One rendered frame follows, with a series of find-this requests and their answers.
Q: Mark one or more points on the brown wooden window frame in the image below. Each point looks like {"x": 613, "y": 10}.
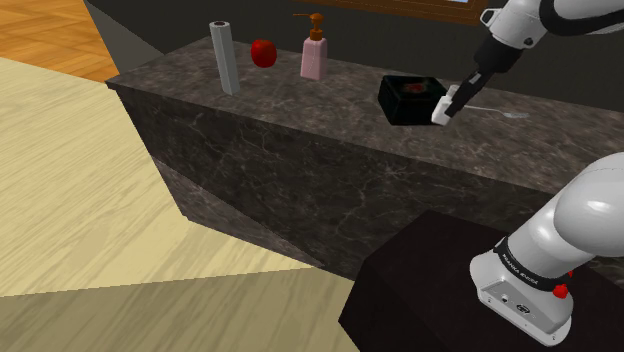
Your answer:
{"x": 419, "y": 10}

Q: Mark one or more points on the silver spoon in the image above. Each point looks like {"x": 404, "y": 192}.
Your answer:
{"x": 512, "y": 114}

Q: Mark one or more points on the red apple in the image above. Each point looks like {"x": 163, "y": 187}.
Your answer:
{"x": 264, "y": 53}

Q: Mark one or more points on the dark robot stand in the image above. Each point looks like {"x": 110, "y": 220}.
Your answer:
{"x": 414, "y": 292}

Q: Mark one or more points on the black box red inside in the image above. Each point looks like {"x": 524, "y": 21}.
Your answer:
{"x": 404, "y": 105}

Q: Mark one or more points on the pink soap dispenser brown pump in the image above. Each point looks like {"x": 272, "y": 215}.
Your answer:
{"x": 313, "y": 58}

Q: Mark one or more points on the grey tall cylinder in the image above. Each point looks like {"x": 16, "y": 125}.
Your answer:
{"x": 226, "y": 58}

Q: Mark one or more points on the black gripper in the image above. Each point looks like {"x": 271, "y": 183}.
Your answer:
{"x": 497, "y": 54}

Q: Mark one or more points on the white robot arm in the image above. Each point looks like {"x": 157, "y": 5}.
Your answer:
{"x": 582, "y": 212}

